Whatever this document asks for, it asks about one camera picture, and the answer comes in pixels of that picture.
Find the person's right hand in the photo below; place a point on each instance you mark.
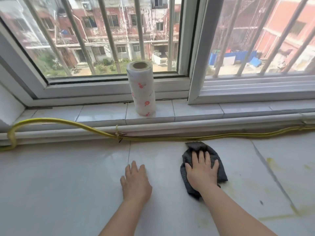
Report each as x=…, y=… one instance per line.
x=201, y=174

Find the person's left hand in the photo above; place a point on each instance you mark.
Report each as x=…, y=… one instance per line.
x=136, y=184

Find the person's left middle finger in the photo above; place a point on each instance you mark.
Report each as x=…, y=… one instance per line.
x=134, y=168

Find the person's right thumb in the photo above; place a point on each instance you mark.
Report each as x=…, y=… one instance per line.
x=188, y=167

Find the person's right middle finger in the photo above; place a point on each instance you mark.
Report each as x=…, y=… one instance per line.
x=202, y=157

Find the person's left little finger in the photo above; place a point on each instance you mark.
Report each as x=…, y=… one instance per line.
x=122, y=180

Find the person's right little finger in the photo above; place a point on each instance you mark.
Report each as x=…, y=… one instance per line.
x=215, y=166

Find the dark grey cleaning cloth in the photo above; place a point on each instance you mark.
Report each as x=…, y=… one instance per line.
x=189, y=154

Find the person's right forearm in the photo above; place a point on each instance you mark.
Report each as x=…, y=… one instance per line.
x=231, y=213

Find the person's left forearm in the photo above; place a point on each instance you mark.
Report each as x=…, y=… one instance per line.
x=123, y=218

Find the white tiled window sill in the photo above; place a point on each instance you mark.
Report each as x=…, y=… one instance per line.
x=103, y=113

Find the white flower-print paper towel roll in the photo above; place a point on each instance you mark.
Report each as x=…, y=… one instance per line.
x=142, y=90

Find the white sliding window sash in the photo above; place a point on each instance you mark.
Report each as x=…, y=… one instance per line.
x=199, y=71

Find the blue tarp fence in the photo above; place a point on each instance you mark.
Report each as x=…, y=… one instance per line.
x=242, y=56

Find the row of metal window bars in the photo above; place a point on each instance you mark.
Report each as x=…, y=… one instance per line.
x=81, y=41

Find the weathered apartment building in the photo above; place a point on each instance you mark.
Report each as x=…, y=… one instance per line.
x=118, y=29

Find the red brick building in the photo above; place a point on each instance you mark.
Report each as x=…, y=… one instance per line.
x=278, y=24

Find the white wall pipe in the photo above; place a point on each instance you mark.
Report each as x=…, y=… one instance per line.
x=196, y=127

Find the white window frame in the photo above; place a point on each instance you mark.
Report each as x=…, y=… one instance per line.
x=22, y=81

